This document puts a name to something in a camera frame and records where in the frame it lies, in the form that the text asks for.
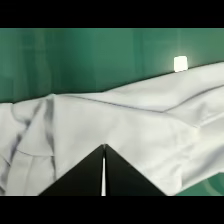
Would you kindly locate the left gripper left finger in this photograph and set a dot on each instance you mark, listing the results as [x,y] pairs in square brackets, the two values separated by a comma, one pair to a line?
[83,176]

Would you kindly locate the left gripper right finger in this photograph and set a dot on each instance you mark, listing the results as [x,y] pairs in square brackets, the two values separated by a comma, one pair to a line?
[128,176]

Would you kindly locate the white shirt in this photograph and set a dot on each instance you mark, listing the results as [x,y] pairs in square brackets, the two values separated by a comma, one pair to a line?
[133,123]

